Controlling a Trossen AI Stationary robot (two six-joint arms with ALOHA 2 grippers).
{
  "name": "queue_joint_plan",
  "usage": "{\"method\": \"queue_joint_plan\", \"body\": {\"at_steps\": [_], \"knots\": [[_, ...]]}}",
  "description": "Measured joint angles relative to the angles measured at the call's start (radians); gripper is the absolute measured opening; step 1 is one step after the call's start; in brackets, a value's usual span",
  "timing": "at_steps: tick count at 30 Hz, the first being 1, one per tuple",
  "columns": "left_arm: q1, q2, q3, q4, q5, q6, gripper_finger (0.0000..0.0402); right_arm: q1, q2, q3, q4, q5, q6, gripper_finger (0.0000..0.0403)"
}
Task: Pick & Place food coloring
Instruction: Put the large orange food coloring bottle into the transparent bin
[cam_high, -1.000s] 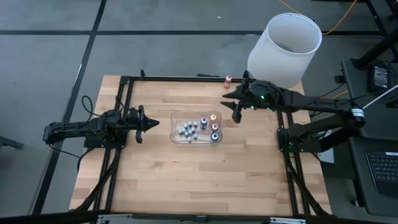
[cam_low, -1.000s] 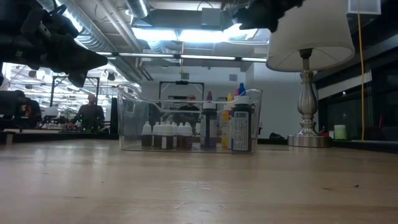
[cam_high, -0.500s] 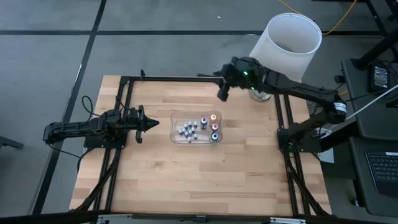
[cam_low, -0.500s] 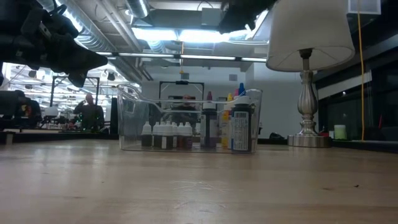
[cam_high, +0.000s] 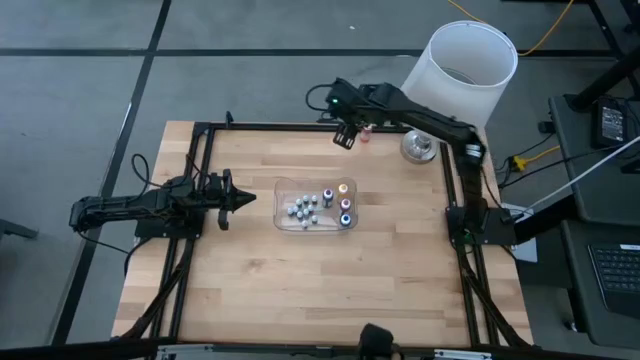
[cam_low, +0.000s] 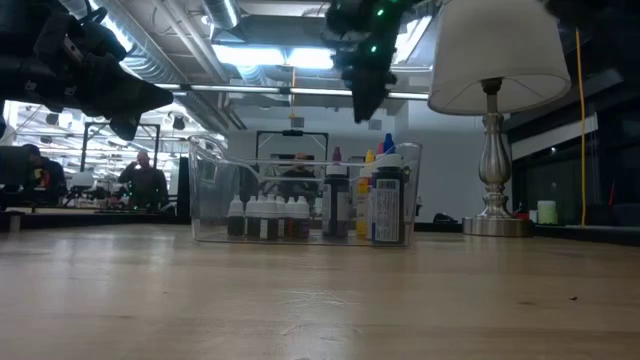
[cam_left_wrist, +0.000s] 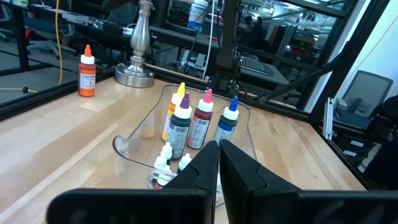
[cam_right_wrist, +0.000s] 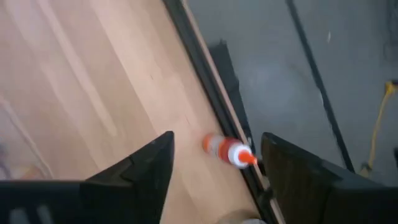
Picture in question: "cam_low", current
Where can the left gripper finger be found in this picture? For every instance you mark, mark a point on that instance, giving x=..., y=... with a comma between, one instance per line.
x=126, y=127
x=135, y=97

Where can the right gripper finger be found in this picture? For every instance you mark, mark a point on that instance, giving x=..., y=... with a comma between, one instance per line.
x=367, y=100

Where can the large pink-capped coloring bottle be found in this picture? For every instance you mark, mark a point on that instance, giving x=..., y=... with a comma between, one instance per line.
x=336, y=200

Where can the large blue-capped coloring bottle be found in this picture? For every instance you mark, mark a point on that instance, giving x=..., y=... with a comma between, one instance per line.
x=387, y=210

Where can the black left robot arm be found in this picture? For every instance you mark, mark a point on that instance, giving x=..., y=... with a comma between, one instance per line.
x=20, y=75

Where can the person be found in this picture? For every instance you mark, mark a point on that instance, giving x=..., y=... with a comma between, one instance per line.
x=47, y=175
x=145, y=185
x=299, y=185

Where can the clear plastic bin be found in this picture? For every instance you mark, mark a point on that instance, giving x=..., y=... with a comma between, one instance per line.
x=200, y=220

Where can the black monitor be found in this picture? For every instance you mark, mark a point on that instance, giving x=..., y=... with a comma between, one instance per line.
x=12, y=165

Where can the silver table lamp white shade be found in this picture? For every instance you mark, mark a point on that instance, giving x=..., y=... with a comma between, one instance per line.
x=500, y=55

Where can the pale green cylinder container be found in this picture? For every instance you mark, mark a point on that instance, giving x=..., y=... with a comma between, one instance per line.
x=547, y=212

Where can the long silver ventilation duct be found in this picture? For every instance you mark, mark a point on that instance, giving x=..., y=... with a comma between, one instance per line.
x=165, y=65

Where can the black gantry frame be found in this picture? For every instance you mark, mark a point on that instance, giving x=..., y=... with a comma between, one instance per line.
x=292, y=133

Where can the short silver ventilation duct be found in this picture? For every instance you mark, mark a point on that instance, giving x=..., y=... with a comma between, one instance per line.
x=220, y=12

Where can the black aluminium table frame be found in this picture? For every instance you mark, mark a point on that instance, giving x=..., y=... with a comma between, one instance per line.
x=590, y=235

